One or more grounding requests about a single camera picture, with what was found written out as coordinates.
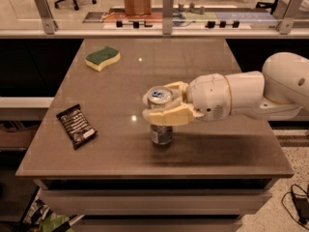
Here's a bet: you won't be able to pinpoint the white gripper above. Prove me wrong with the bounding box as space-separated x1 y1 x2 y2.
142 73 231 127

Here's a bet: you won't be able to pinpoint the silver redbull can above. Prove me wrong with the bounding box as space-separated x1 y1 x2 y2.
147 86 173 145

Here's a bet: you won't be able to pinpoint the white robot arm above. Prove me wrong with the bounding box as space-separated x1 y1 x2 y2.
143 52 309 126

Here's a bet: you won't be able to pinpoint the green yellow sponge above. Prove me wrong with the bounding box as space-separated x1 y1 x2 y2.
85 46 121 72

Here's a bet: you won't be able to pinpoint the black snack packet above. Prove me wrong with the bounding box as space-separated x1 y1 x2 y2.
56 104 97 149

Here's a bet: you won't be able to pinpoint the brown cardboard box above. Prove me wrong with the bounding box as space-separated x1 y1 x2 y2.
124 0 152 15

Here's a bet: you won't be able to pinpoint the upper table drawer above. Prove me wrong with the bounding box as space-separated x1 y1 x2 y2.
40 189 271 216

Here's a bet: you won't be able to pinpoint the green packets on floor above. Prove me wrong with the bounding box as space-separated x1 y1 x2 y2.
22 196 75 232

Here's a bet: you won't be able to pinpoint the middle metal railing post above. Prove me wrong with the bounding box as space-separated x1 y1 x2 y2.
162 0 174 35

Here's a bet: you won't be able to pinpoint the metal railing post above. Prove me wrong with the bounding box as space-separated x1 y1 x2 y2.
277 0 303 35
162 0 174 35
34 0 58 35

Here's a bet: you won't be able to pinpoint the right metal railing post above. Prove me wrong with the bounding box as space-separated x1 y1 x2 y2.
277 0 303 35

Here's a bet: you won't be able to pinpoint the black power adapter with cable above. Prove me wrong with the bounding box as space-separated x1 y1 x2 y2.
281 184 309 229

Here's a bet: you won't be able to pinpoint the left metal railing post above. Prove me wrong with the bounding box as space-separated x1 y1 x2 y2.
34 0 58 35

